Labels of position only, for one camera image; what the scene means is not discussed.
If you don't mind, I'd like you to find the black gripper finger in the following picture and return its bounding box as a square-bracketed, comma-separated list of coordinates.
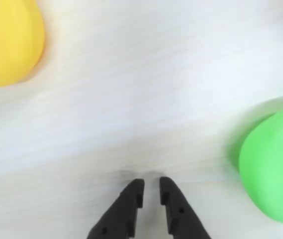
[86, 178, 145, 239]
[159, 176, 212, 239]

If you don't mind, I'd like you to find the green rubber duck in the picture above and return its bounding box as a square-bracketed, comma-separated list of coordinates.
[227, 104, 283, 229]

